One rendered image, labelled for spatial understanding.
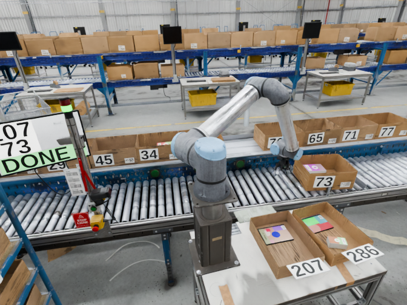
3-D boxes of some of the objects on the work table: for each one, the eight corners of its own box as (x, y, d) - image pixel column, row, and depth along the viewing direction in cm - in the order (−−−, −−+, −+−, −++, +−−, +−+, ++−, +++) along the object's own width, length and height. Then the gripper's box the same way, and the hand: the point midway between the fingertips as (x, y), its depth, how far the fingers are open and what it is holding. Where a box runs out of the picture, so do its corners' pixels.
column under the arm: (240, 265, 140) (243, 223, 125) (196, 276, 135) (194, 233, 119) (225, 232, 163) (226, 192, 147) (187, 241, 157) (183, 200, 142)
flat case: (333, 229, 163) (334, 227, 162) (309, 236, 158) (310, 234, 157) (319, 215, 174) (319, 213, 173) (296, 221, 169) (297, 219, 168)
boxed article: (326, 241, 154) (327, 235, 152) (343, 242, 152) (344, 238, 150) (327, 248, 149) (329, 242, 147) (346, 250, 147) (347, 244, 145)
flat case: (294, 240, 155) (294, 238, 154) (266, 246, 151) (266, 244, 151) (283, 225, 166) (283, 223, 166) (257, 230, 163) (257, 228, 162)
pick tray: (276, 279, 132) (278, 267, 127) (248, 228, 165) (249, 217, 160) (322, 268, 138) (326, 256, 133) (286, 220, 171) (288, 209, 166)
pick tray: (330, 267, 138) (334, 255, 133) (289, 221, 170) (291, 210, 166) (369, 253, 145) (375, 241, 141) (323, 212, 178) (326, 201, 173)
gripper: (278, 159, 196) (275, 180, 206) (297, 157, 198) (293, 178, 208) (273, 154, 203) (271, 175, 213) (292, 152, 206) (289, 172, 215)
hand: (280, 174), depth 213 cm, fingers open, 10 cm apart
